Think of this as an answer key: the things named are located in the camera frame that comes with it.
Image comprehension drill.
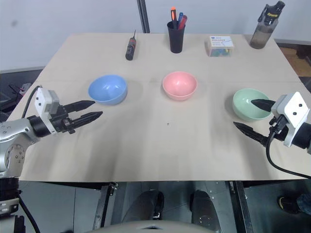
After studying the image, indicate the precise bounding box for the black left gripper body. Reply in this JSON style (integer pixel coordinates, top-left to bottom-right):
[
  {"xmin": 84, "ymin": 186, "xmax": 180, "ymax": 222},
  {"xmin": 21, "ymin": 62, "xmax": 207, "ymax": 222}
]
[{"xmin": 49, "ymin": 103, "xmax": 75, "ymax": 134}]

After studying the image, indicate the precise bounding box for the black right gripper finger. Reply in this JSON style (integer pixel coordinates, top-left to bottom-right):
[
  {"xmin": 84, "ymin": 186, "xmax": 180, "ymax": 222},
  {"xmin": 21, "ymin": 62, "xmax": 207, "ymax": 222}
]
[
  {"xmin": 233, "ymin": 121, "xmax": 269, "ymax": 147},
  {"xmin": 250, "ymin": 98, "xmax": 277, "ymax": 113}
]

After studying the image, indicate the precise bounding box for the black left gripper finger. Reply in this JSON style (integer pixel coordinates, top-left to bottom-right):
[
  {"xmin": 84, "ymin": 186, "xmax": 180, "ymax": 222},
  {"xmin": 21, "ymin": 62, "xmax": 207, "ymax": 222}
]
[
  {"xmin": 64, "ymin": 100, "xmax": 96, "ymax": 113},
  {"xmin": 72, "ymin": 111, "xmax": 104, "ymax": 129}
]

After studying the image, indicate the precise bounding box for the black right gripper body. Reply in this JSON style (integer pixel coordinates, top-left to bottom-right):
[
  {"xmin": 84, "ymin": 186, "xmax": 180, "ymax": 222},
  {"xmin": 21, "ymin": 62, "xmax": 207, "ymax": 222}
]
[{"xmin": 265, "ymin": 113, "xmax": 291, "ymax": 147}]

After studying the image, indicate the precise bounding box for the green bowl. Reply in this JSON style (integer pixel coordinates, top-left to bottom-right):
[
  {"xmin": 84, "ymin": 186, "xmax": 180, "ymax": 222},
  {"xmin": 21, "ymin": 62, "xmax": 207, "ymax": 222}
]
[{"xmin": 232, "ymin": 88, "xmax": 274, "ymax": 122}]

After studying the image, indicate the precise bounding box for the blue bowl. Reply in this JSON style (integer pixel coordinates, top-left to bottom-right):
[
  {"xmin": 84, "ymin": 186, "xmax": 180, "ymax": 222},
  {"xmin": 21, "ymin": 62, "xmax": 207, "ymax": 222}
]
[{"xmin": 87, "ymin": 74, "xmax": 129, "ymax": 106}]

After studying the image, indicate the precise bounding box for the dark floor clutter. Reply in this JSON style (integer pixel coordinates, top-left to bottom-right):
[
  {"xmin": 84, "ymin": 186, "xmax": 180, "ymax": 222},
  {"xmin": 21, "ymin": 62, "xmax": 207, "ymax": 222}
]
[{"xmin": 0, "ymin": 82, "xmax": 33, "ymax": 113}]

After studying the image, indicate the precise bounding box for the clear box of pushpins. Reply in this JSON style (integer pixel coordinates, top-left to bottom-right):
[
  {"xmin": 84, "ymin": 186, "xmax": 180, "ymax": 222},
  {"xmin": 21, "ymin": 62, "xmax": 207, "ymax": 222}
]
[{"xmin": 207, "ymin": 35, "xmax": 235, "ymax": 58}]

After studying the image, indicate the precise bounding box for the dark smoked water bottle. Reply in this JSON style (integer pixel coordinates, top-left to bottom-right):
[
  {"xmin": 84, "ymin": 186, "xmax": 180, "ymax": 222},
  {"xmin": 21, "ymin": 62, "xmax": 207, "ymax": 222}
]
[{"xmin": 249, "ymin": 0, "xmax": 286, "ymax": 50}]

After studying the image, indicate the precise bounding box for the black screwdriver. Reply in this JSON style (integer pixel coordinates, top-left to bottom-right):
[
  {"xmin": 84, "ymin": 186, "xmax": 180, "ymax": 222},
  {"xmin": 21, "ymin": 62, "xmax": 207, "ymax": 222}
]
[{"xmin": 125, "ymin": 29, "xmax": 138, "ymax": 61}]

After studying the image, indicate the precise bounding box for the black metal table leg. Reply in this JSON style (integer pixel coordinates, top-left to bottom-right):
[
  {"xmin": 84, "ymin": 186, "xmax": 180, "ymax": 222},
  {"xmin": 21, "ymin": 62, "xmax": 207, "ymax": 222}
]
[
  {"xmin": 227, "ymin": 181, "xmax": 254, "ymax": 233},
  {"xmin": 93, "ymin": 181, "xmax": 119, "ymax": 232}
]

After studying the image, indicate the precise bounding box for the black shoe with yellow trim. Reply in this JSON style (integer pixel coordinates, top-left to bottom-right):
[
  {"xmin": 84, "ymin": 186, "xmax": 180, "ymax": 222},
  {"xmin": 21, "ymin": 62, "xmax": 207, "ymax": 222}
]
[{"xmin": 277, "ymin": 195, "xmax": 302, "ymax": 215}]

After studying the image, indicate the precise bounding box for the blue jeans leg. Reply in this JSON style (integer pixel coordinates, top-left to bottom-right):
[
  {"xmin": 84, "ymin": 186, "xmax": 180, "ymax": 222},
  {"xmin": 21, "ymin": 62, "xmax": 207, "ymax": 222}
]
[{"xmin": 296, "ymin": 192, "xmax": 311, "ymax": 216}]

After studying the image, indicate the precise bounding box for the red bowl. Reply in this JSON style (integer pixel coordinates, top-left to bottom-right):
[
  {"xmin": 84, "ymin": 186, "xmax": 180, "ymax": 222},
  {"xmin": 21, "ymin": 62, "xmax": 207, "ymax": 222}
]
[{"xmin": 162, "ymin": 71, "xmax": 198, "ymax": 101}]

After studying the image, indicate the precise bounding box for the dark rounded robot foot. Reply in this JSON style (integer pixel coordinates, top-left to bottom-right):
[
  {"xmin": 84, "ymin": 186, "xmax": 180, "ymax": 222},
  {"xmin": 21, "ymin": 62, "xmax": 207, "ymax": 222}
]
[
  {"xmin": 190, "ymin": 189, "xmax": 221, "ymax": 232},
  {"xmin": 132, "ymin": 189, "xmax": 165, "ymax": 221}
]

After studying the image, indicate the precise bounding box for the black upright pole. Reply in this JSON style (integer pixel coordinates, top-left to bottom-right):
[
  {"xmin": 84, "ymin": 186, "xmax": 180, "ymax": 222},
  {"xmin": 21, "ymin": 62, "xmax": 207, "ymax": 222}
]
[{"xmin": 136, "ymin": 0, "xmax": 150, "ymax": 33}]

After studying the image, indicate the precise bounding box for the black pen cup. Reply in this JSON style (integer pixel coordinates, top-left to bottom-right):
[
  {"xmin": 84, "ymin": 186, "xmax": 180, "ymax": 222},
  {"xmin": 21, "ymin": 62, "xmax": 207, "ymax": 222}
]
[{"xmin": 166, "ymin": 20, "xmax": 187, "ymax": 54}]

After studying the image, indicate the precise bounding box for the red pen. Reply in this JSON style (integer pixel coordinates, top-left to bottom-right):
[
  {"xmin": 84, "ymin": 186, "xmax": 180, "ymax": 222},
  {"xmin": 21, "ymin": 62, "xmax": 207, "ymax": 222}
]
[{"xmin": 178, "ymin": 15, "xmax": 189, "ymax": 31}]

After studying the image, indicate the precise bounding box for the orange marker pen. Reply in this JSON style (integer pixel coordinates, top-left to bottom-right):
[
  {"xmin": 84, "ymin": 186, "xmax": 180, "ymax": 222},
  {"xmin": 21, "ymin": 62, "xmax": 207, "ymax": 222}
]
[{"xmin": 171, "ymin": 6, "xmax": 178, "ymax": 30}]

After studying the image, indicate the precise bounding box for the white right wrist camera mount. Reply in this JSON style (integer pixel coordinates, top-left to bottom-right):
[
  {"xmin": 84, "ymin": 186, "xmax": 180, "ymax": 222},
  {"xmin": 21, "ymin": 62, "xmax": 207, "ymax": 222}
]
[{"xmin": 271, "ymin": 91, "xmax": 311, "ymax": 148}]

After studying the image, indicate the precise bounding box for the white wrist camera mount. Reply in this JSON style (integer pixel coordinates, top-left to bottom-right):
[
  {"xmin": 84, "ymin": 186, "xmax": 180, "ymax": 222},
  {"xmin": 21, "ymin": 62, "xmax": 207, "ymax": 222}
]
[
  {"xmin": 271, "ymin": 91, "xmax": 311, "ymax": 148},
  {"xmin": 34, "ymin": 87, "xmax": 60, "ymax": 134}
]

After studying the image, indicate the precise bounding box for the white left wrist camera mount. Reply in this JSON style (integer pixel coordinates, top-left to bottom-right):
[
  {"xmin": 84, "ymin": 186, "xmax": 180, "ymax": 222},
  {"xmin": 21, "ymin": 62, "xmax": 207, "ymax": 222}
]
[{"xmin": 34, "ymin": 87, "xmax": 60, "ymax": 134}]

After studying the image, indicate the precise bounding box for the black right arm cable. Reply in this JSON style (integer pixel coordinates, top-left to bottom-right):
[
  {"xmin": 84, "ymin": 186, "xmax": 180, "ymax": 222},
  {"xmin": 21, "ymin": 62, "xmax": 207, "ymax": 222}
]
[{"xmin": 265, "ymin": 116, "xmax": 311, "ymax": 181}]

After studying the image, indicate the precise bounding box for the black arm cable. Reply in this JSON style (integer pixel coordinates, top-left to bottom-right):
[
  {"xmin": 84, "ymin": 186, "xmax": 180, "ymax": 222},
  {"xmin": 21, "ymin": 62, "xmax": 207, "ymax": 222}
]
[
  {"xmin": 23, "ymin": 85, "xmax": 41, "ymax": 120},
  {"xmin": 265, "ymin": 116, "xmax": 311, "ymax": 181}
]

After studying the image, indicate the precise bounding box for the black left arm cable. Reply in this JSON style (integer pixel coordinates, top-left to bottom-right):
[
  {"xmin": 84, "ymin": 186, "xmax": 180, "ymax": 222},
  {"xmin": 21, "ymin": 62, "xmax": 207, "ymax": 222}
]
[{"xmin": 23, "ymin": 85, "xmax": 41, "ymax": 120}]

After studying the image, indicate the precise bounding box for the black torso cable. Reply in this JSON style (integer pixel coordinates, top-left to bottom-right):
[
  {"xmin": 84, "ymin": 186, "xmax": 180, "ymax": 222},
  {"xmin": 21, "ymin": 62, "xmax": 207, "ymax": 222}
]
[{"xmin": 17, "ymin": 193, "xmax": 41, "ymax": 233}]

